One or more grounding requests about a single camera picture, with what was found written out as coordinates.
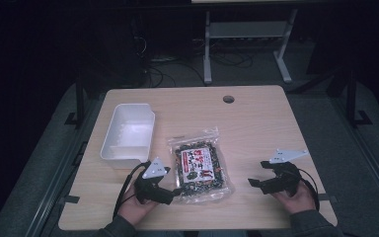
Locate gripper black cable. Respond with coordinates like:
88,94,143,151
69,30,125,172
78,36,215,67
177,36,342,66
297,167,321,212
112,161,152,221

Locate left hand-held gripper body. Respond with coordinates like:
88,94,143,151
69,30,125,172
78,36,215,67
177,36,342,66
133,156,172,204

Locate person's left hand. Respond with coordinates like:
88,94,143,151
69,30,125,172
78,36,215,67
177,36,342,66
117,183,159,227

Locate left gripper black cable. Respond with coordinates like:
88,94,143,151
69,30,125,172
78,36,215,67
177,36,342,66
112,161,152,221

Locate black floor cables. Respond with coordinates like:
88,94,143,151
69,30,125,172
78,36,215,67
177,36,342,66
134,36,255,89

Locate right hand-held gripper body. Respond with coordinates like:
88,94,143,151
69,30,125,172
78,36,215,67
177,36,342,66
268,148,310,198

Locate black metal stand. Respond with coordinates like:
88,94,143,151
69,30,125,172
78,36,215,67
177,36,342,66
63,73,87,130
343,67,373,129

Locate clear packet of dried food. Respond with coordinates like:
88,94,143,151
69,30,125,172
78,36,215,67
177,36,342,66
167,126,236,204

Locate white plastic bin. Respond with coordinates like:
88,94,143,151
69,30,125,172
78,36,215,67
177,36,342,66
100,103,156,171

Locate white metal stand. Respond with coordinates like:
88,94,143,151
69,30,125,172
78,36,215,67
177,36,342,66
202,9,299,85

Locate person's right hand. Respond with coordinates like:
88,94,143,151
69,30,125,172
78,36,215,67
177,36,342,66
270,180,318,215

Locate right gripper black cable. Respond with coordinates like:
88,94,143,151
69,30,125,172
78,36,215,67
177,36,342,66
297,167,321,212

